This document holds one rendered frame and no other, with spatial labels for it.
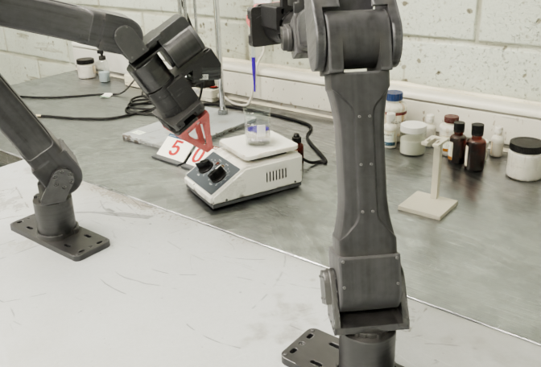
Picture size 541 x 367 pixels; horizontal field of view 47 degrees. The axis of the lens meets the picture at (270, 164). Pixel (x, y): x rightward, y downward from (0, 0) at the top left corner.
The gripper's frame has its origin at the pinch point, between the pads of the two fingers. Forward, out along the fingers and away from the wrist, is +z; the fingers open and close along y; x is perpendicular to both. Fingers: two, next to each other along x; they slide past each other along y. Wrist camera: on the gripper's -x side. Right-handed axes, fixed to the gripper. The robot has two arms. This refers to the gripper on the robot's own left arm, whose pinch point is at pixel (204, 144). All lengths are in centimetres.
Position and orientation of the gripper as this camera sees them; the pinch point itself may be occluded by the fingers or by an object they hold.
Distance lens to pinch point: 113.3
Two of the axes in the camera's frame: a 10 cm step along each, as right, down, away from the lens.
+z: 4.7, 6.9, 5.5
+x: -7.2, 6.6, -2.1
